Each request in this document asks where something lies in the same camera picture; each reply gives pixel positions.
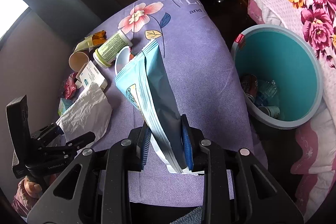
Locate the white medicine box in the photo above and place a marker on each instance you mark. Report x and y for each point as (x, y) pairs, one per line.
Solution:
(90, 74)

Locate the left hand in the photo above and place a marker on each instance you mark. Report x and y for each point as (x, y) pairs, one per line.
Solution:
(26, 197)

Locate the pink red snack wrapper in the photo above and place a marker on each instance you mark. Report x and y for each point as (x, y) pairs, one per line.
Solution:
(70, 87)

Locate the red white yogurt cup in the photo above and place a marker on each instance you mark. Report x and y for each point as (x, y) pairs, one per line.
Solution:
(271, 111)

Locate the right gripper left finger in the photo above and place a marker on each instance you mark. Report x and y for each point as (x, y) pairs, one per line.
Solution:
(127, 155)

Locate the teal round trash bin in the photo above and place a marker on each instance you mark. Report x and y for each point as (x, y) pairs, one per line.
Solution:
(272, 52)

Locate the small teal packet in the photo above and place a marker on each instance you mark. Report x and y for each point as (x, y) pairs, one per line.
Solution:
(64, 105)

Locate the light blue pouch bag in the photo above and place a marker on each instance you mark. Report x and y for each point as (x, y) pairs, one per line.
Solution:
(144, 83)

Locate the red soda can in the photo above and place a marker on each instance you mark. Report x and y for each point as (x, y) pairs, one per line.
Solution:
(249, 85)

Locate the purple floral bed sheet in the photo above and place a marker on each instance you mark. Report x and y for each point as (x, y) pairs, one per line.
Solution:
(206, 87)

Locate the orange green plastic cup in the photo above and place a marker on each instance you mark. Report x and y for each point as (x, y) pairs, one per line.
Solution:
(123, 57)

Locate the clear plastic water bottle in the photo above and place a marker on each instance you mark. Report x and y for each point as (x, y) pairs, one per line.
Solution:
(267, 94)

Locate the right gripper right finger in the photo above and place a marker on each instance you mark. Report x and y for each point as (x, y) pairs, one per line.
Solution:
(206, 155)

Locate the yellow wrapper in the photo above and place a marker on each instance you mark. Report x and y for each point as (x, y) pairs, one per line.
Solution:
(91, 41)

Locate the green white cylindrical container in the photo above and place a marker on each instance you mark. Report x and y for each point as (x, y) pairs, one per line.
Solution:
(107, 52)

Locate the brown paper cup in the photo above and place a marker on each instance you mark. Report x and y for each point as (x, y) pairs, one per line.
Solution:
(77, 60)

